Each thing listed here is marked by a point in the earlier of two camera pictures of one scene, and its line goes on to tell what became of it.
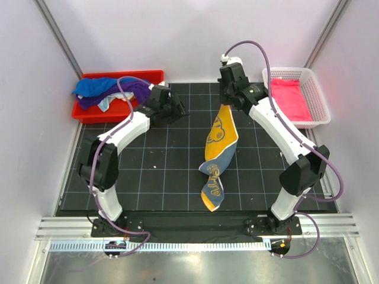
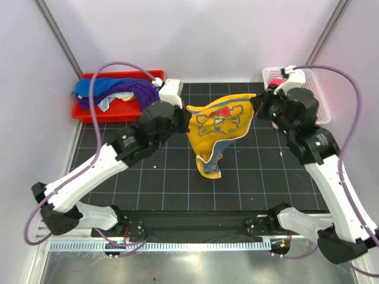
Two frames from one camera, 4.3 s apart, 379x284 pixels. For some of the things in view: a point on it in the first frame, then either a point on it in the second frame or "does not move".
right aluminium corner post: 342,5 does not move
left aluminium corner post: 58,36 does not move
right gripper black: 223,100 → 261,102
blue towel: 90,86 does not move
